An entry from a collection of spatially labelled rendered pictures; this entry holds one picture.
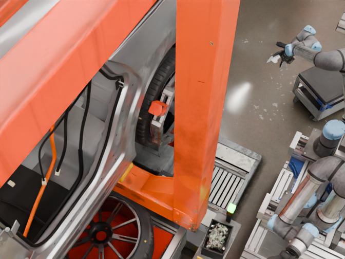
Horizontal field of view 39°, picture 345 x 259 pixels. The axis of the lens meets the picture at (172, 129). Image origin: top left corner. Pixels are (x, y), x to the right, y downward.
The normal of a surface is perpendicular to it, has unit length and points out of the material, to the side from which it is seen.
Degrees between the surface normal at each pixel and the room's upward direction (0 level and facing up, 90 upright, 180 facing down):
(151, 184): 36
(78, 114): 6
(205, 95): 90
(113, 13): 90
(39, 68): 0
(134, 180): 0
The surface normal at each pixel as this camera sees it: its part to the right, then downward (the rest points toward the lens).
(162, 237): 0.00, -0.55
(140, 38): 0.86, 0.31
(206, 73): -0.48, 0.73
